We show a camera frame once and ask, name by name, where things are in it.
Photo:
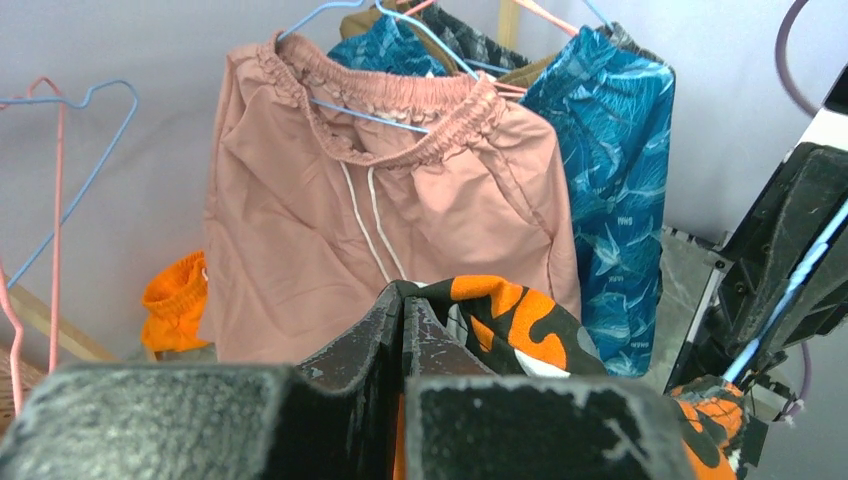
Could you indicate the orange knitted object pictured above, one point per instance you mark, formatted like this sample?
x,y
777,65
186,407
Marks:
x,y
175,300

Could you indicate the blue empty wire hanger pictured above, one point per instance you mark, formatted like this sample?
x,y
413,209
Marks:
x,y
28,159

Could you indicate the brown hanging shorts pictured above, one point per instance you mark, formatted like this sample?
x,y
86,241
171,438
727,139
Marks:
x,y
372,41

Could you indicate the light blue wire hanger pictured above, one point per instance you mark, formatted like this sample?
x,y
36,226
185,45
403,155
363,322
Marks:
x,y
798,276

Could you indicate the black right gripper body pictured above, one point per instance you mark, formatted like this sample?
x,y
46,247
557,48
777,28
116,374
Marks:
x,y
751,270

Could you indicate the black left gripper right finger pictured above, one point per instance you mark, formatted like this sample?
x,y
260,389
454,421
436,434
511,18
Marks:
x,y
464,421

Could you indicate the pink hanging shorts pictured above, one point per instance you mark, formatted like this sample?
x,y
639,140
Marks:
x,y
327,183

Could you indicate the orange camouflage shorts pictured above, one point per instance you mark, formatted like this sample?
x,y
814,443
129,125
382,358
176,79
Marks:
x,y
516,330

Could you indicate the blue leaf print shorts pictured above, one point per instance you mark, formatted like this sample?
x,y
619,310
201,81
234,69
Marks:
x,y
611,110

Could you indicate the dark leaf print shorts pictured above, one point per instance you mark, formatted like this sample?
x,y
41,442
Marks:
x,y
472,44

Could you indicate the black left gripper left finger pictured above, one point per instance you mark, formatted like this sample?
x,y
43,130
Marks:
x,y
329,417

